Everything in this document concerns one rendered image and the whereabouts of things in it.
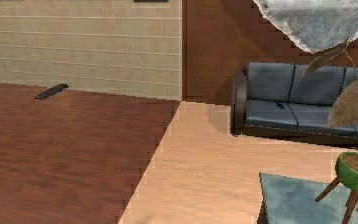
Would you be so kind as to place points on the small black object on sofa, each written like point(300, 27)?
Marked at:
point(280, 106)

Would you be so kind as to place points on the dark framed window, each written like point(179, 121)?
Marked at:
point(150, 0)

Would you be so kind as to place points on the black remote control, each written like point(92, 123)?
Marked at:
point(51, 91)

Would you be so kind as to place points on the pale grey glass table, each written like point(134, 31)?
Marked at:
point(293, 200)

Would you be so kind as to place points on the brown-leaved plant in green pot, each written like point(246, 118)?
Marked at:
point(352, 103)

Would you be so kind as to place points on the grey sofa with brown frame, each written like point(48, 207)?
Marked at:
point(270, 113)

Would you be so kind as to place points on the white fur wall hanging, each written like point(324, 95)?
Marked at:
point(320, 23)

